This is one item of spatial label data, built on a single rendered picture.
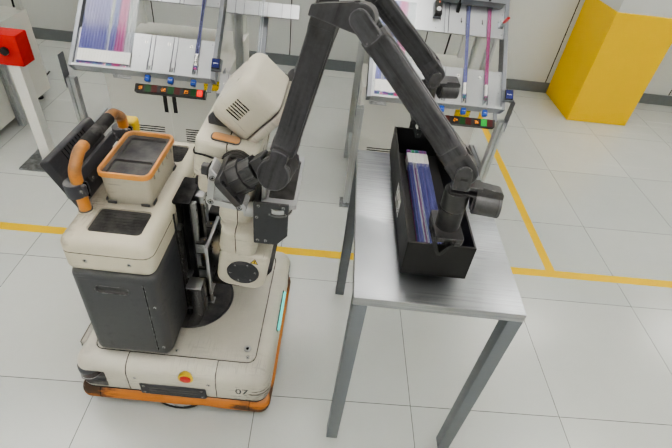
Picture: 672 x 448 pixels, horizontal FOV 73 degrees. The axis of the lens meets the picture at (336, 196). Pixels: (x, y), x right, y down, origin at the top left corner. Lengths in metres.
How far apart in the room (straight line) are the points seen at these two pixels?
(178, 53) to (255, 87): 1.35
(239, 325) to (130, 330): 0.38
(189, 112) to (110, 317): 1.56
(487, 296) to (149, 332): 1.03
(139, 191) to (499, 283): 1.04
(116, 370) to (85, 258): 0.50
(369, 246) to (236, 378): 0.67
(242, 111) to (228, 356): 0.89
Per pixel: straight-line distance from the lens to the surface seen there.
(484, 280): 1.33
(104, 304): 1.56
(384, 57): 0.95
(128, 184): 1.40
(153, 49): 2.50
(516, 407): 2.13
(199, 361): 1.70
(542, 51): 4.66
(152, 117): 2.96
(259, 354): 1.69
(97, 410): 2.02
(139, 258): 1.34
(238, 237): 1.42
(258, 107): 1.15
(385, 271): 1.26
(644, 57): 4.42
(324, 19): 0.94
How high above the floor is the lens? 1.71
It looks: 38 degrees down
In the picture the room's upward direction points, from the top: 7 degrees clockwise
